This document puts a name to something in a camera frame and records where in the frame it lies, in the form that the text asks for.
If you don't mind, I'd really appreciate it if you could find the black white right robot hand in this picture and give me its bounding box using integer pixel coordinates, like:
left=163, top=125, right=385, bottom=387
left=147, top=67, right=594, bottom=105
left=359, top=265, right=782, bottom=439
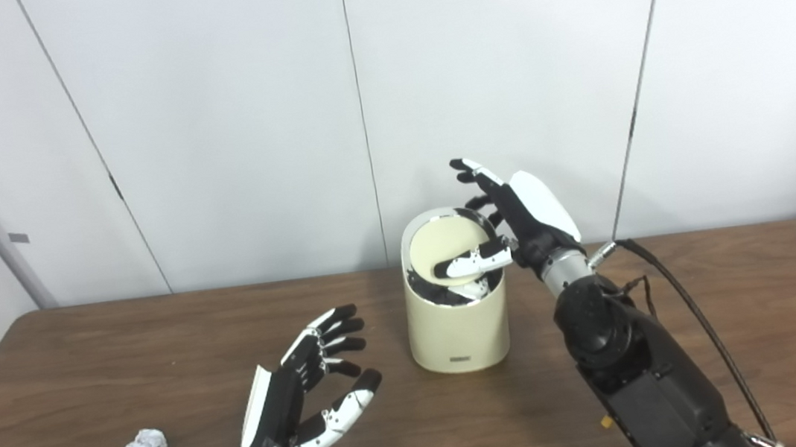
left=421, top=145, right=589, bottom=299

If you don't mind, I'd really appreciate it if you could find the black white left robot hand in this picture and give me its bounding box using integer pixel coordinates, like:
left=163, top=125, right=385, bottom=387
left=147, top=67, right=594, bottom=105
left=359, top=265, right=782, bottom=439
left=218, top=301, right=390, bottom=447

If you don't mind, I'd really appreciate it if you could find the round cream bin lid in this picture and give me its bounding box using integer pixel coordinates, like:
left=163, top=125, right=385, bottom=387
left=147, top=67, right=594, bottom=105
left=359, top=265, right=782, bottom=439
left=405, top=212, right=495, bottom=290

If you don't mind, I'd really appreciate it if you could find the cream-colored bin body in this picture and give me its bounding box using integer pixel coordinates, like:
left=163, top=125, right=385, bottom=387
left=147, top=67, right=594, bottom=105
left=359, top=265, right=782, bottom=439
left=395, top=201, right=516, bottom=379

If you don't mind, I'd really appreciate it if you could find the black bin liner bag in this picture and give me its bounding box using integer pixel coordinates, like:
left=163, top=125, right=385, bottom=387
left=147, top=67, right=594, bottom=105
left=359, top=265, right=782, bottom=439
left=407, top=257, right=505, bottom=311

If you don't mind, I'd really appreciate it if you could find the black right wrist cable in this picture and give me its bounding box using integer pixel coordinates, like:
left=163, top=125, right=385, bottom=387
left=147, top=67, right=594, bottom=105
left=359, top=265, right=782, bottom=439
left=586, top=224, right=780, bottom=447

